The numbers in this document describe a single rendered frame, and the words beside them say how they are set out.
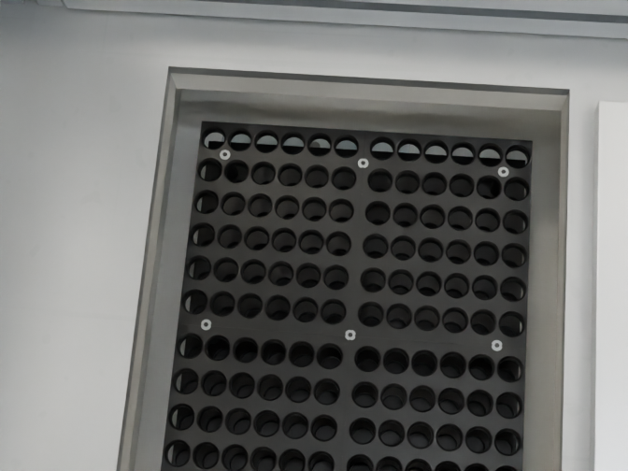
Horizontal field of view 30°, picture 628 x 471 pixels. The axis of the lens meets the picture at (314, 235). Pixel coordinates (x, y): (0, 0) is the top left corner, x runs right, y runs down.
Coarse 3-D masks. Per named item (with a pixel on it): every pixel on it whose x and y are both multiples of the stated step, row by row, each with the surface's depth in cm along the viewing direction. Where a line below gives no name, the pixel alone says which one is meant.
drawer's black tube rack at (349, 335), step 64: (256, 192) 62; (320, 192) 61; (384, 192) 61; (448, 192) 61; (512, 192) 64; (192, 256) 61; (256, 256) 61; (320, 256) 60; (384, 256) 60; (448, 256) 60; (512, 256) 63; (192, 320) 60; (256, 320) 60; (320, 320) 59; (384, 320) 59; (448, 320) 62; (512, 320) 62; (192, 384) 62; (256, 384) 59; (320, 384) 59; (384, 384) 58; (448, 384) 58; (512, 384) 58; (192, 448) 58; (256, 448) 58; (320, 448) 58; (384, 448) 57; (448, 448) 61; (512, 448) 60
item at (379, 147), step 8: (240, 136) 68; (248, 136) 68; (264, 136) 68; (272, 136) 68; (272, 144) 68; (288, 144) 68; (296, 144) 68; (312, 144) 68; (320, 144) 68; (328, 144) 68; (344, 144) 68; (352, 144) 68; (384, 144) 68; (408, 144) 68; (408, 152) 67
